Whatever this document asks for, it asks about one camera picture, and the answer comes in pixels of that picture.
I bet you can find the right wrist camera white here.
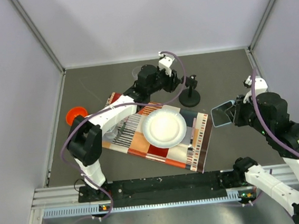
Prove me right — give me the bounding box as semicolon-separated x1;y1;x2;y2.
243;75;268;103

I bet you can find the grey small mug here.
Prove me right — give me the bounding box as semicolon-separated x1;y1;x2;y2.
103;125;119;142

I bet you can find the grey slotted cable duct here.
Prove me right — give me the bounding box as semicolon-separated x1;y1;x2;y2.
43;191;256;219

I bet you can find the phone with light blue case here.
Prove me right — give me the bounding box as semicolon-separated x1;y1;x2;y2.
211;100;234;127

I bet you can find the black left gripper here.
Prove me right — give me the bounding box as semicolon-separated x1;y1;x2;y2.
145;64;182;96

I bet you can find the pink handled fork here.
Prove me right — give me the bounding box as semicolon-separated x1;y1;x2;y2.
119;117;128;134

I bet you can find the colourful patterned placemat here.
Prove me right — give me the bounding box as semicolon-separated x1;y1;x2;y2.
96;82;221;183

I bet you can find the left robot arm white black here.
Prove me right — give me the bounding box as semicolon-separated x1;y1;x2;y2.
64;64;187;200

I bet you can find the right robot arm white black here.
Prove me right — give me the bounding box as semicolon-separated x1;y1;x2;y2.
220;92;299;224

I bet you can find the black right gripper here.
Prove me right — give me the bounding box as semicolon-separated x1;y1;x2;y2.
223;91;271;139

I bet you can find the clear plastic cup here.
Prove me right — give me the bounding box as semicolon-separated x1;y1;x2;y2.
131;66;141;80

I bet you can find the orange plastic bowl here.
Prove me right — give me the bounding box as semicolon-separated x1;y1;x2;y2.
65;106;88;126

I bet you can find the white paper plate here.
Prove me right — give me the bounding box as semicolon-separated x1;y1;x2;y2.
141;109;187;149

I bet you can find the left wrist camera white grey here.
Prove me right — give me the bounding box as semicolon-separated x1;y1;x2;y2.
158;52;175;76

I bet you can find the black phone stand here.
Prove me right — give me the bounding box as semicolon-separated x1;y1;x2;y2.
178;74;201;108

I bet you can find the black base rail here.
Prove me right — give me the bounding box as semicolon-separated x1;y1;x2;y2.
76;168;243;211

